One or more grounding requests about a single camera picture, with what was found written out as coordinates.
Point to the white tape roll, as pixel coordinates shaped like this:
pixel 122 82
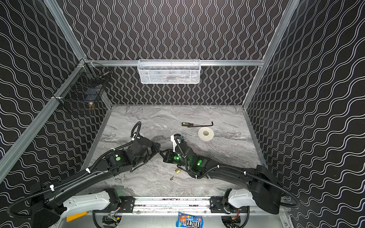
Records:
pixel 206 134

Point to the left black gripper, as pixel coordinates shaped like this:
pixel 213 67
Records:
pixel 151 148

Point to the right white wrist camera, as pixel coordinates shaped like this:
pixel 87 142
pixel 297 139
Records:
pixel 176 139

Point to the white mesh basket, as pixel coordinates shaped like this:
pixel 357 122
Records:
pixel 169 71

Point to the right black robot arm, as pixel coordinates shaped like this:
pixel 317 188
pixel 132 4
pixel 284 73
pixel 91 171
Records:
pixel 257 186

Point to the brass item in basket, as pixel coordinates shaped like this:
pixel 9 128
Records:
pixel 91 106

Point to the black yellow pry tool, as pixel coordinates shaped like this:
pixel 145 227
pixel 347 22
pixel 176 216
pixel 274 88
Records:
pixel 192 125

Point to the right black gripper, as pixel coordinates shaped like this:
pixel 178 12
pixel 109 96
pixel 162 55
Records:
pixel 168 154

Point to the yellow block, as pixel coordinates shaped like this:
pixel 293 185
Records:
pixel 75 216

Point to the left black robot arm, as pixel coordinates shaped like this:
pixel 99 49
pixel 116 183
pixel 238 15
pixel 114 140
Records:
pixel 45 206

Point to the m&m candy bag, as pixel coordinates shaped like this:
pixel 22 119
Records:
pixel 189 221

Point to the black wire basket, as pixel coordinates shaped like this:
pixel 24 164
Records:
pixel 88 86

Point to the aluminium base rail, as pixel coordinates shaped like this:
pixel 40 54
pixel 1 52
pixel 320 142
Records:
pixel 199 206

